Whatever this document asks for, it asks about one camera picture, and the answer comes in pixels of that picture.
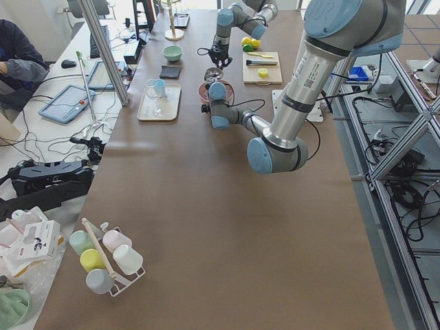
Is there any dark grey cloth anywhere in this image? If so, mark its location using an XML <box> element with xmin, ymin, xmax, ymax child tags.
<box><xmin>159</xmin><ymin>65</ymin><xmax>182</xmax><ymax>79</ymax></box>

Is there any wooden cutting board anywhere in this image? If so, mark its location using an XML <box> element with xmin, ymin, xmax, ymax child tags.
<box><xmin>243</xmin><ymin>52</ymin><xmax>283</xmax><ymax>85</ymax></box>

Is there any wooden glass stand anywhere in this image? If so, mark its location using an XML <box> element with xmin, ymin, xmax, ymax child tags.
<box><xmin>160</xmin><ymin>0</ymin><xmax>184</xmax><ymax>41</ymax></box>

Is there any black keyboard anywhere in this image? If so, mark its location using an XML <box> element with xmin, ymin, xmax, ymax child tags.
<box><xmin>89</xmin><ymin>24</ymin><xmax>111</xmax><ymax>59</ymax></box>

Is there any large green bowl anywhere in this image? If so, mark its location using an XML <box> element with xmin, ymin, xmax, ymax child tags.
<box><xmin>1</xmin><ymin>289</ymin><xmax>30</xmax><ymax>329</ymax></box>

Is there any black case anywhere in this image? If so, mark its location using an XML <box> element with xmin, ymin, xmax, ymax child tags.
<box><xmin>10</xmin><ymin>161</ymin><xmax>94</xmax><ymax>197</ymax></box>

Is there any white cardboard box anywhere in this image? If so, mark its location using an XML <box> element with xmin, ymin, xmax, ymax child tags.
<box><xmin>16</xmin><ymin>220</ymin><xmax>61</xmax><ymax>261</ymax></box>

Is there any blue cup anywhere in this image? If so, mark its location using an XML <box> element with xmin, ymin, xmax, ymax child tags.
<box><xmin>153</xmin><ymin>78</ymin><xmax>166</xmax><ymax>98</ymax></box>

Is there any green lime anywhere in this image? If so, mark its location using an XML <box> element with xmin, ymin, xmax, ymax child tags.
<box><xmin>242</xmin><ymin>44</ymin><xmax>254</xmax><ymax>52</ymax></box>

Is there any yellow lemon half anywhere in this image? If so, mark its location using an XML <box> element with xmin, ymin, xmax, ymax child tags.
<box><xmin>258</xmin><ymin>68</ymin><xmax>268</xmax><ymax>77</ymax></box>

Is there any aluminium frame post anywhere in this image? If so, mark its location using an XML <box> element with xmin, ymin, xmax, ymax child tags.
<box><xmin>78</xmin><ymin>0</ymin><xmax>129</xmax><ymax>106</ymax></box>

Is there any pink bowl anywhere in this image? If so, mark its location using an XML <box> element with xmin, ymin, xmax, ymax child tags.
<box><xmin>198</xmin><ymin>80</ymin><xmax>234</xmax><ymax>105</ymax></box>

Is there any beige tray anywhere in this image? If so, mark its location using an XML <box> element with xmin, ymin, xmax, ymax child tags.
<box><xmin>137</xmin><ymin>83</ymin><xmax>181</xmax><ymax>121</ymax></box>

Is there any blue teach pendant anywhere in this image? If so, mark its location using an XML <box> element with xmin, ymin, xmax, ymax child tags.
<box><xmin>38</xmin><ymin>85</ymin><xmax>89</xmax><ymax>124</ymax></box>
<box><xmin>87</xmin><ymin>61</ymin><xmax>114</xmax><ymax>91</ymax></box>

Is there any black glass tray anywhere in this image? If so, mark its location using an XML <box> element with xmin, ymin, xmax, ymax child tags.
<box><xmin>173</xmin><ymin>13</ymin><xmax>190</xmax><ymax>30</ymax></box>

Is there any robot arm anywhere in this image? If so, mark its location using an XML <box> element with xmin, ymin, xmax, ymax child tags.
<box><xmin>208</xmin><ymin>1</ymin><xmax>406</xmax><ymax>174</ymax></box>
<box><xmin>208</xmin><ymin>0</ymin><xmax>278</xmax><ymax>69</ymax></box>

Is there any computer mouse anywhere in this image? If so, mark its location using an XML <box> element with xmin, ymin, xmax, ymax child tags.
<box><xmin>60</xmin><ymin>59</ymin><xmax>77</xmax><ymax>69</ymax></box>

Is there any grey cup in rack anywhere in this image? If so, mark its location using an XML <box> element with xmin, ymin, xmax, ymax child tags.
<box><xmin>85</xmin><ymin>269</ymin><xmax>114</xmax><ymax>294</ymax></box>

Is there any green cup in rack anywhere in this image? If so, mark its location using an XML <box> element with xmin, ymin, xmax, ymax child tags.
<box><xmin>69</xmin><ymin>230</ymin><xmax>95</xmax><ymax>256</ymax></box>

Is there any metal ice scoop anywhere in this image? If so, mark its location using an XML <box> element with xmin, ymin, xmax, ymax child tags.
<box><xmin>203</xmin><ymin>67</ymin><xmax>223</xmax><ymax>83</ymax></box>

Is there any yellow cup in rack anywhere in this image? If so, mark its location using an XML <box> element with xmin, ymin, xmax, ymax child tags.
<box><xmin>80</xmin><ymin>249</ymin><xmax>105</xmax><ymax>273</ymax></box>

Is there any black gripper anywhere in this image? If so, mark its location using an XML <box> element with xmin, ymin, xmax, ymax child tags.
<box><xmin>201</xmin><ymin>104</ymin><xmax>210</xmax><ymax>113</ymax></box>
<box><xmin>208</xmin><ymin>44</ymin><xmax>231</xmax><ymax>67</ymax></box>

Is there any pink cup in rack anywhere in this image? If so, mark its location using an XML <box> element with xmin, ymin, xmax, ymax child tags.
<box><xmin>102</xmin><ymin>230</ymin><xmax>132</xmax><ymax>253</ymax></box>

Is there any person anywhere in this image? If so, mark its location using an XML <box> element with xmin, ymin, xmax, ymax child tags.
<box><xmin>1</xmin><ymin>19</ymin><xmax>50</xmax><ymax>111</ymax></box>

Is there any white cup in rack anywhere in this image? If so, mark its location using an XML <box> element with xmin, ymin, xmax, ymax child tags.
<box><xmin>113</xmin><ymin>244</ymin><xmax>144</xmax><ymax>275</ymax></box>

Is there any white cup rack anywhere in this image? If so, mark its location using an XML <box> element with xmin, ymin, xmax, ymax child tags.
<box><xmin>81</xmin><ymin>218</ymin><xmax>146</xmax><ymax>297</ymax></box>

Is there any wine glass on tray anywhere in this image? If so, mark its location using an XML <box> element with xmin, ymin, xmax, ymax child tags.
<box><xmin>146</xmin><ymin>79</ymin><xmax>162</xmax><ymax>117</ymax></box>

